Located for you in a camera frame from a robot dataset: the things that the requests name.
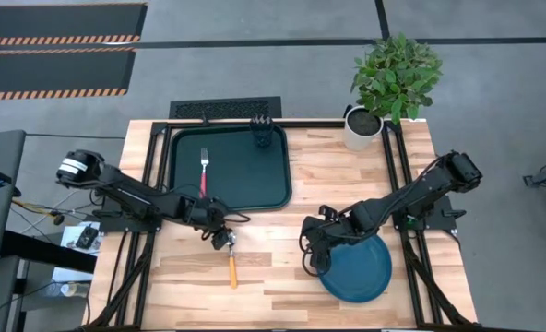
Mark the blue round plate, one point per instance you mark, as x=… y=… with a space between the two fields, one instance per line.
x=365 y=276

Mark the clear plastic bottle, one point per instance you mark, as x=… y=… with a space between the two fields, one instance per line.
x=72 y=289

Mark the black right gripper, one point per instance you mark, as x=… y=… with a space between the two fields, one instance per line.
x=333 y=230

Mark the black perforated floor mat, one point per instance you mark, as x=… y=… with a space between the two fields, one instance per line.
x=224 y=108

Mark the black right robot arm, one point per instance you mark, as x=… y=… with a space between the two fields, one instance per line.
x=416 y=193

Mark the dark green plastic tray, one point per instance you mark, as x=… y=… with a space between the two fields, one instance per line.
x=240 y=180

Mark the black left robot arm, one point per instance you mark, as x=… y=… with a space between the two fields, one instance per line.
x=130 y=193

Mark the dark transparent cup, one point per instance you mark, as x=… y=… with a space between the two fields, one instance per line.
x=261 y=136

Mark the black desk beam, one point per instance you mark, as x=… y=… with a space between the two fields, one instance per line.
x=51 y=251

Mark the black hazard striped floor mat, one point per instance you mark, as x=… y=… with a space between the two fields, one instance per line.
x=51 y=69
x=61 y=20

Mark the white paper sheet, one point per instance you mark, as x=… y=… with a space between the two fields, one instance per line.
x=70 y=272

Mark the green leafy plant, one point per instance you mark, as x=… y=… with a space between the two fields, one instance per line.
x=395 y=76

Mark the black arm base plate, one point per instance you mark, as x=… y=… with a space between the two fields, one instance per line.
x=116 y=225
x=439 y=219

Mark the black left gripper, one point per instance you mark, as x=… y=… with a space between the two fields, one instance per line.
x=208 y=214

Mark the small black device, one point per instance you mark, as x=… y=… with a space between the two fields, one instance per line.
x=87 y=236

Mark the white plant pot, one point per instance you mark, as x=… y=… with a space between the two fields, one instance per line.
x=356 y=138

